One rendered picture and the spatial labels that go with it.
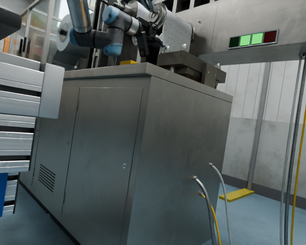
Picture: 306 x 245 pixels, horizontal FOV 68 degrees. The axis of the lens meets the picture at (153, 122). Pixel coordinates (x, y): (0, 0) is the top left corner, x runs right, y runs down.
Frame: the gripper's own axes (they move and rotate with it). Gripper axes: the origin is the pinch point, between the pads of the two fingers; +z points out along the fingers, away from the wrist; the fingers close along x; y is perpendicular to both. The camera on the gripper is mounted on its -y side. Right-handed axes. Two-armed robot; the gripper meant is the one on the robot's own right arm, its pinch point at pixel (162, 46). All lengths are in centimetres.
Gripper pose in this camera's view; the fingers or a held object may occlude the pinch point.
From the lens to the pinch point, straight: 124.3
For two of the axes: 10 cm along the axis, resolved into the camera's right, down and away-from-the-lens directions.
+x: -7.0, -1.1, 7.1
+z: 7.0, 0.9, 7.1
